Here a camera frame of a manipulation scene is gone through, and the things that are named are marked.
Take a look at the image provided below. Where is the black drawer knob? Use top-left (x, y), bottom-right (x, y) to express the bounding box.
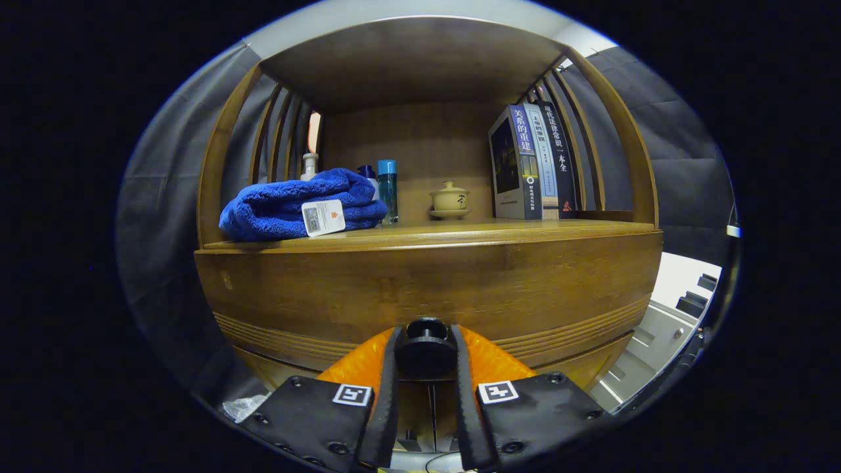
top-left (395, 317), bottom-right (458, 380)

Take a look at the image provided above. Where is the book with black spine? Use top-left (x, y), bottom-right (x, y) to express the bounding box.
top-left (535, 100), bottom-right (579, 219)

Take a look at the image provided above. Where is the brown wooden cabinet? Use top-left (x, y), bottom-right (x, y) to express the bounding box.
top-left (194, 16), bottom-right (664, 454)

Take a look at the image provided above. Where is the wooden countertop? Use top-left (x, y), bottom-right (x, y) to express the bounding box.
top-left (197, 209), bottom-right (661, 256)

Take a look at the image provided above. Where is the clear plastic bag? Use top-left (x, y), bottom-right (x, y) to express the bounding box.
top-left (222, 394), bottom-right (269, 423)

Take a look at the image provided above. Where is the blue folded towel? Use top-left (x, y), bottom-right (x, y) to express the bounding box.
top-left (219, 168), bottom-right (388, 242)

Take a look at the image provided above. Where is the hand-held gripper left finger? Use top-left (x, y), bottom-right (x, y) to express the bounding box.
top-left (238, 325), bottom-right (403, 472)

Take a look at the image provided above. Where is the book with pale spine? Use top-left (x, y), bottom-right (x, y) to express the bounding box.
top-left (524, 102), bottom-right (559, 219)

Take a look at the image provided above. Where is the beige lidded teacup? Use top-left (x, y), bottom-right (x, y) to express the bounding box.
top-left (430, 181), bottom-right (470, 212)

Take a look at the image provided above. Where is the white bottle with blue cap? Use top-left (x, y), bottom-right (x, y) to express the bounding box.
top-left (357, 164), bottom-right (380, 201)

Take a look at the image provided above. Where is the wooden cabinet door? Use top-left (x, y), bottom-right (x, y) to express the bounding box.
top-left (430, 332), bottom-right (637, 454)
top-left (231, 343), bottom-right (434, 454)

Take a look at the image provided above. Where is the book with blue spine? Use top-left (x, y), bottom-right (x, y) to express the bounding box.
top-left (488, 105), bottom-right (543, 220)

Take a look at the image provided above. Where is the teal transparent bottle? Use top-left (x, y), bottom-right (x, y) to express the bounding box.
top-left (377, 160), bottom-right (399, 225)

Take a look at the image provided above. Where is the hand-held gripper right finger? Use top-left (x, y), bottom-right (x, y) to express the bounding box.
top-left (450, 325), bottom-right (615, 472)

